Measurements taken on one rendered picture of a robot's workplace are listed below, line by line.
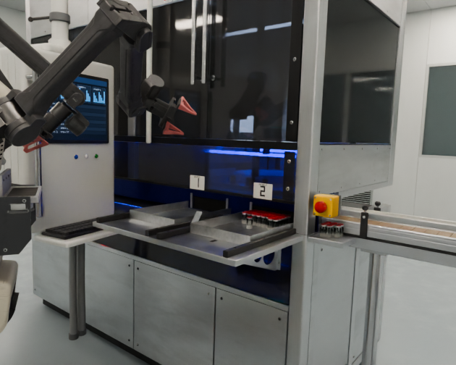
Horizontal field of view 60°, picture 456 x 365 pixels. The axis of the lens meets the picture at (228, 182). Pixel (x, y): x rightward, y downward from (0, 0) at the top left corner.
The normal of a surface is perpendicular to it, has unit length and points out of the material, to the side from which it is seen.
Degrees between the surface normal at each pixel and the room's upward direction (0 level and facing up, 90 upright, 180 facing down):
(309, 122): 90
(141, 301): 90
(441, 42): 90
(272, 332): 90
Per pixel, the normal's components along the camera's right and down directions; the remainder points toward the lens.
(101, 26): -0.20, 0.00
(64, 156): 0.88, 0.08
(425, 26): -0.62, 0.07
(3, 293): 0.39, 0.12
